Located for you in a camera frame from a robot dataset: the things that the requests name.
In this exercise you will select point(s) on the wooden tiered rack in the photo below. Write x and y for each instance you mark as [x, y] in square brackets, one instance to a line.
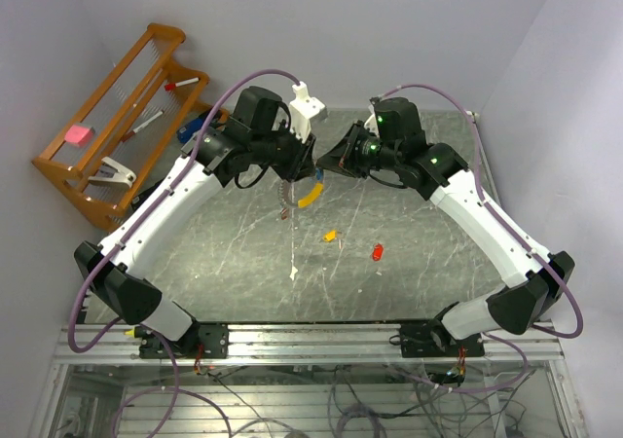
[132, 92]

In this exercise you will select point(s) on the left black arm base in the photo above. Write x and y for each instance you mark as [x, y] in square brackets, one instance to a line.
[202, 340]

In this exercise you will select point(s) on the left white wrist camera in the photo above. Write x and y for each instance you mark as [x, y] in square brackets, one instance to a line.
[305, 111]

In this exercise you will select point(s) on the aluminium frame rail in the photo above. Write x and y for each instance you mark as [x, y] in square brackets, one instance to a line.
[299, 344]

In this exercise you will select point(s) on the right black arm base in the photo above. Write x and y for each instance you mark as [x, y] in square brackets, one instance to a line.
[416, 340]

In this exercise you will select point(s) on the red capped white marker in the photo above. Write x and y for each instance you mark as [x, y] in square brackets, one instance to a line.
[176, 85]

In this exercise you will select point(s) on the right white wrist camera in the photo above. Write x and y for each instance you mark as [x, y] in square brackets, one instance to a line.
[371, 124]

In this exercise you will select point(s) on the brown capped white marker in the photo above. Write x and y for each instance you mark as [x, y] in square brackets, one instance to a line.
[131, 133]

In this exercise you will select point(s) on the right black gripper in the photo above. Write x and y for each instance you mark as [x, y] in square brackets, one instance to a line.
[343, 156]

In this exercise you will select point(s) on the yellow tag key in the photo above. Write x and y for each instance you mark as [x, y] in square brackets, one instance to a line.
[334, 236]

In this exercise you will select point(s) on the large keyring yellow handle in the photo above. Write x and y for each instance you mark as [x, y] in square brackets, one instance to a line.
[286, 201]

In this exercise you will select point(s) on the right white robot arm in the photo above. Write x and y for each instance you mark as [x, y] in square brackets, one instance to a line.
[533, 278]

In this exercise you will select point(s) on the red tag key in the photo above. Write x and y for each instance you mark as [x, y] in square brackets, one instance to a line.
[377, 252]

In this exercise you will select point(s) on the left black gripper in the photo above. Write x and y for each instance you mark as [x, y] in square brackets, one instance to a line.
[302, 165]

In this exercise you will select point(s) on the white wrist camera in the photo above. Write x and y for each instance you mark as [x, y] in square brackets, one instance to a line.
[371, 124]
[305, 111]

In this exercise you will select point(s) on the pink eraser block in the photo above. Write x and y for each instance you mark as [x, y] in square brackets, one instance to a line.
[79, 135]

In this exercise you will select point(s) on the blue stapler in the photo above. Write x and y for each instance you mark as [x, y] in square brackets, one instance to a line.
[186, 132]

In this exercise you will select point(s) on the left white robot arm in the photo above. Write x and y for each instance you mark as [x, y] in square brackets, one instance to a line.
[263, 130]

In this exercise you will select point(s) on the black stapler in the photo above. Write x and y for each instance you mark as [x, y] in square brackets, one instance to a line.
[139, 199]

